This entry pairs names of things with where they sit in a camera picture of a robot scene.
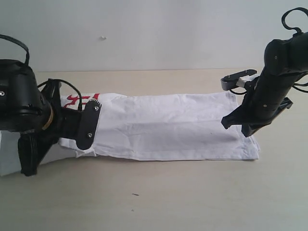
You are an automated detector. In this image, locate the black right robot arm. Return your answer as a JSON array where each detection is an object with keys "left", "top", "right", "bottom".
[{"left": 220, "top": 33, "right": 308, "bottom": 137}]

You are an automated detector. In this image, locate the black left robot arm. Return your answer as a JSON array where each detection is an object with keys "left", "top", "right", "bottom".
[{"left": 0, "top": 60, "right": 82, "bottom": 177}]

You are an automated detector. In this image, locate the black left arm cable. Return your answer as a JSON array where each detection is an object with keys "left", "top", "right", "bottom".
[{"left": 0, "top": 34, "right": 30, "bottom": 65}]

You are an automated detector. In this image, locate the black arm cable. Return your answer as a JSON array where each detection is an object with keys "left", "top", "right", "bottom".
[
  {"left": 281, "top": 7, "right": 308, "bottom": 34},
  {"left": 0, "top": 34, "right": 30, "bottom": 65}
]

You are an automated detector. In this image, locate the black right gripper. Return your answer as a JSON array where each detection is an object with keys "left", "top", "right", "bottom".
[{"left": 221, "top": 69, "right": 300, "bottom": 137}]

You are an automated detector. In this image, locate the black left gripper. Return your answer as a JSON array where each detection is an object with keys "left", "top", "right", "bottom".
[{"left": 17, "top": 79, "right": 82, "bottom": 177}]

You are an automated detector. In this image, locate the white t-shirt red lettering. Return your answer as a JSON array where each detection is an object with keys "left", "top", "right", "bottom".
[{"left": 0, "top": 91, "right": 262, "bottom": 178}]

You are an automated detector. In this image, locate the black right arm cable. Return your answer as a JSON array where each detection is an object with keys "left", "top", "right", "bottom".
[{"left": 281, "top": 7, "right": 308, "bottom": 34}]

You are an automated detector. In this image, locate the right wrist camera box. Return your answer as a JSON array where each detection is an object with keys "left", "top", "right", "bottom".
[{"left": 220, "top": 69, "right": 257, "bottom": 91}]

